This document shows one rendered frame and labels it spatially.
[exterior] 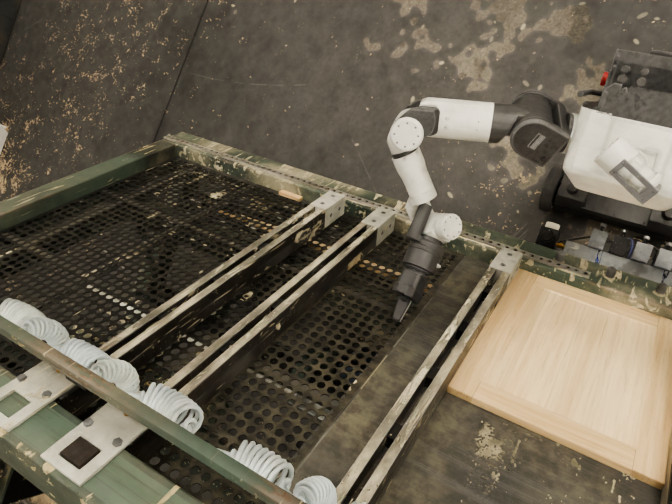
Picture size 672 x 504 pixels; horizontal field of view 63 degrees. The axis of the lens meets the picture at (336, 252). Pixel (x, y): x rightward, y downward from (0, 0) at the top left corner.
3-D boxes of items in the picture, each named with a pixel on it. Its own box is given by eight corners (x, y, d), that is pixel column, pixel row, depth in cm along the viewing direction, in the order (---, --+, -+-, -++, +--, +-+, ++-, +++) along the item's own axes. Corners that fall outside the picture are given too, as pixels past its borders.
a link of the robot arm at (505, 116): (494, 90, 129) (555, 95, 126) (488, 124, 135) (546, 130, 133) (493, 114, 121) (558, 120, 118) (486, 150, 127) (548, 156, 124)
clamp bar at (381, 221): (398, 232, 180) (408, 164, 167) (91, 523, 93) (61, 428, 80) (372, 223, 184) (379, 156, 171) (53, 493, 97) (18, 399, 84)
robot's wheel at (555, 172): (551, 184, 250) (556, 154, 234) (562, 187, 248) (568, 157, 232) (535, 218, 243) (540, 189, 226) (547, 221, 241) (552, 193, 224)
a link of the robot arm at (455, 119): (392, 99, 123) (494, 108, 119) (399, 89, 135) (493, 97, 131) (387, 150, 128) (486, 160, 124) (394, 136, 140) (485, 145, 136)
